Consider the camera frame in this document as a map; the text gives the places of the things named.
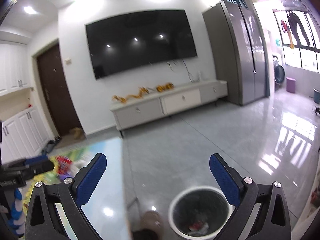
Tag grey refrigerator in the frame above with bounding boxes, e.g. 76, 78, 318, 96
202, 1, 267, 106

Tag white trash bin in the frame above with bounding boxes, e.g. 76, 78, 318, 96
168, 186, 235, 239

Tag red snack bag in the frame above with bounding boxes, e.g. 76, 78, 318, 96
55, 155, 72, 176

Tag blue gloved left hand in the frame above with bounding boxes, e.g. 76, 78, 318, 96
8, 188, 25, 238

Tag golden dragon ornament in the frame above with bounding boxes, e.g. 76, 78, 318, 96
112, 87, 149, 103

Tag tan boots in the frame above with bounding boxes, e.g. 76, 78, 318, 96
69, 127, 85, 140

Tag purple stool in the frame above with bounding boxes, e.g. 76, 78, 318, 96
286, 77, 296, 93

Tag grey slippers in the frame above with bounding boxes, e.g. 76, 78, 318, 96
41, 140, 56, 155

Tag dark brown entrance door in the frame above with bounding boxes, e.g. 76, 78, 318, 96
37, 44, 82, 135

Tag brown door mat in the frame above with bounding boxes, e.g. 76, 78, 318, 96
54, 134, 86, 149

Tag black wall television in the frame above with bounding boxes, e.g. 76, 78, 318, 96
86, 10, 197, 80

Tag hanging black trousers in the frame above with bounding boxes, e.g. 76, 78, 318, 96
287, 11, 311, 46

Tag washing machine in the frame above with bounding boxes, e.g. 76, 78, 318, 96
272, 55, 285, 91

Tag landscape print coffee table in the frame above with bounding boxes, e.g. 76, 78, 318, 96
24, 137, 131, 239

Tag golden tiger ornament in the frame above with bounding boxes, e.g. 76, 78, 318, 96
156, 82, 175, 93

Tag white tv cabinet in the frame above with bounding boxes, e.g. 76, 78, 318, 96
110, 80, 228, 131

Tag white shoe cabinet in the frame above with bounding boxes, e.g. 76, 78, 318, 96
1, 41, 49, 163

